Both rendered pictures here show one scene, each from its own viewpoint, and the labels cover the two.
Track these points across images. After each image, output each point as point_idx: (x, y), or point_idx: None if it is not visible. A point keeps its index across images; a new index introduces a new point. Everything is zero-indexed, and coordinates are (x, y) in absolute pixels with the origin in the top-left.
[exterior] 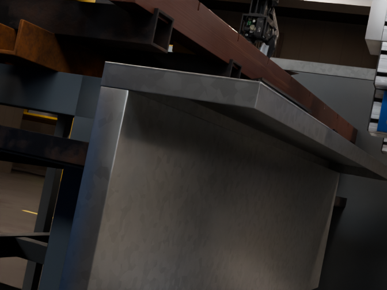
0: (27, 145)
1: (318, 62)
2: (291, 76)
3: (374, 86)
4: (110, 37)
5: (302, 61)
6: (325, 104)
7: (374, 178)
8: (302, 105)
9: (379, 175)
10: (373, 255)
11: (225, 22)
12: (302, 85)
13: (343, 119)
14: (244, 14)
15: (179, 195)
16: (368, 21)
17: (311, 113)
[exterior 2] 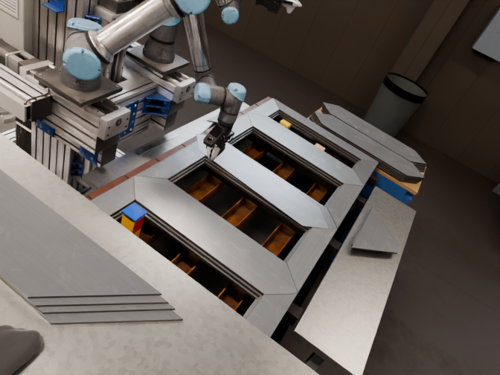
0: None
1: (66, 220)
2: (204, 131)
3: (180, 109)
4: None
5: (107, 215)
6: (154, 158)
7: (91, 187)
8: (213, 117)
9: (90, 184)
10: None
11: (245, 109)
12: (191, 138)
13: (105, 184)
14: (234, 132)
15: None
16: (193, 89)
17: (206, 120)
